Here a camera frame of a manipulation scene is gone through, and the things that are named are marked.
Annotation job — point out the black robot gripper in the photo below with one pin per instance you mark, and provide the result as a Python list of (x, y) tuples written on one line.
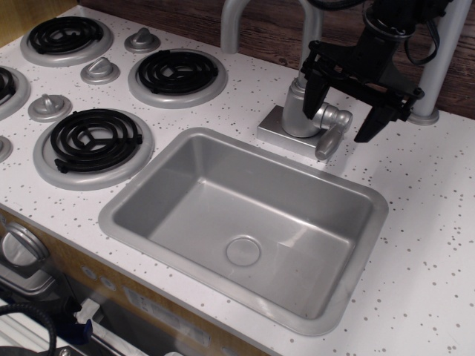
[(364, 71)]

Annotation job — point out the silver faucet lever handle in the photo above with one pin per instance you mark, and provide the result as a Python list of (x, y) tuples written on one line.
[(335, 123)]

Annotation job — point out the silver gooseneck faucet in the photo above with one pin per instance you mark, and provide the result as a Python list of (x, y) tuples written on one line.
[(287, 127)]

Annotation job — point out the grey support pole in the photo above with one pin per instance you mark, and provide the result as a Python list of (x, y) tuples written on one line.
[(449, 28)]

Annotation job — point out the grey plastic sink basin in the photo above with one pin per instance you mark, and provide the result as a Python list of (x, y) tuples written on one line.
[(285, 240)]

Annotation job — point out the black back-right burner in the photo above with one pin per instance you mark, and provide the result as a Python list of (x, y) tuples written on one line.
[(177, 79)]

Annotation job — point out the silver top stove knob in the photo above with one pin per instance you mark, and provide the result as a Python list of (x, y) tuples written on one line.
[(143, 41)]

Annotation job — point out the silver middle stove knob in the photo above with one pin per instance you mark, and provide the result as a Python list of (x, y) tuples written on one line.
[(100, 72)]

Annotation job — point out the black front-right burner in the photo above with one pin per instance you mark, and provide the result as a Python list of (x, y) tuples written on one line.
[(93, 149)]

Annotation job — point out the black back-left burner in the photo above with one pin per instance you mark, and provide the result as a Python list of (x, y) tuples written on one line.
[(66, 41)]

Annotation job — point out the silver lower stove knob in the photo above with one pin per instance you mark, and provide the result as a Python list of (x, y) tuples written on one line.
[(49, 108)]

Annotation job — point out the black left edge burner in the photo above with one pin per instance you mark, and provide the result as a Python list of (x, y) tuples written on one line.
[(15, 91)]

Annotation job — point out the silver edge stove knob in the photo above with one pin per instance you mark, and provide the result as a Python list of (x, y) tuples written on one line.
[(6, 148)]

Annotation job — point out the silver oven dial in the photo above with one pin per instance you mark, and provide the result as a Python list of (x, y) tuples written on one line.
[(21, 247)]

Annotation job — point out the silver oven door handle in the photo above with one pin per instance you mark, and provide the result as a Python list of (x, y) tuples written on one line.
[(37, 286)]

